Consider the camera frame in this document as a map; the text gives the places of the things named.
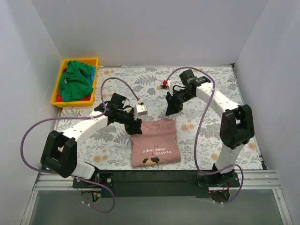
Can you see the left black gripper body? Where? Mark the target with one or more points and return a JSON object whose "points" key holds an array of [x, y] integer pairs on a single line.
{"points": [[129, 123]]}

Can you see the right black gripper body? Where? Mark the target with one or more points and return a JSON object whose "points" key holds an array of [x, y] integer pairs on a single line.
{"points": [[172, 100]]}

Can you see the pink mario t shirt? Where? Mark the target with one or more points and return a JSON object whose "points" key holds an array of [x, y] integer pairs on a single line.
{"points": [[156, 145]]}

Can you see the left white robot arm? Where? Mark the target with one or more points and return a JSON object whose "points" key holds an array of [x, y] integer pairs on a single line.
{"points": [[60, 151]]}

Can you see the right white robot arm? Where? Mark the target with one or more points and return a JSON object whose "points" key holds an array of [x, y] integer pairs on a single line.
{"points": [[236, 130]]}

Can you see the blue t shirt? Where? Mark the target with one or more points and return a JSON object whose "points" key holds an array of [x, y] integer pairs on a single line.
{"points": [[91, 76]]}

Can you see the green t shirt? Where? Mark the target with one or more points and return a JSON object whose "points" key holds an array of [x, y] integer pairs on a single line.
{"points": [[73, 84]]}

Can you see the yellow plastic bin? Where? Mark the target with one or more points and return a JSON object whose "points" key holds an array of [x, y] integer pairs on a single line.
{"points": [[87, 101]]}

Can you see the red t shirt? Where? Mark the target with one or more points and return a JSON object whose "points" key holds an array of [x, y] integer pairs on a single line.
{"points": [[59, 98]]}

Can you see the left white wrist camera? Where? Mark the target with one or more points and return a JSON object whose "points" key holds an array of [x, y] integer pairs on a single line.
{"points": [[140, 110]]}

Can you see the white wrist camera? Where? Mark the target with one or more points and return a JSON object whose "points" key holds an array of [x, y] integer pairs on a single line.
{"points": [[167, 85], [140, 110]]}

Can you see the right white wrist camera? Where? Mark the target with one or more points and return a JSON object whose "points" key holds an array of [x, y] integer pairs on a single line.
{"points": [[167, 85]]}

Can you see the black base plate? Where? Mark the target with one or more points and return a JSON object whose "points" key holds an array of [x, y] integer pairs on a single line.
{"points": [[151, 183]]}

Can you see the aluminium frame rail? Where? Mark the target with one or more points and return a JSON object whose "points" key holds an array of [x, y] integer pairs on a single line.
{"points": [[250, 179]]}

